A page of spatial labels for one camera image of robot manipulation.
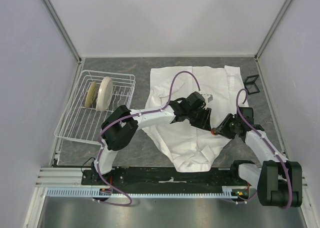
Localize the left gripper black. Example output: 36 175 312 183
187 106 212 132

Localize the white shirt garment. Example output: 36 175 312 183
143 65 244 172

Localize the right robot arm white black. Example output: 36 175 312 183
211 107 303 208

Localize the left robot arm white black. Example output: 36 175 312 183
92 92 213 185

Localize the black square open case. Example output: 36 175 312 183
243 74 260 95

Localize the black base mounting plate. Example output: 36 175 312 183
80 166 251 189

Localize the cream plate large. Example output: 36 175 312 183
96 77 113 112

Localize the beige plate small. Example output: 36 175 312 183
84 82 98 108

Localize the light blue cable duct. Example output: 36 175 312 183
46 187 237 199

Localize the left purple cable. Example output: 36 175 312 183
92 71 201 207

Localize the white wire dish rack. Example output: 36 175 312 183
54 70 136 145

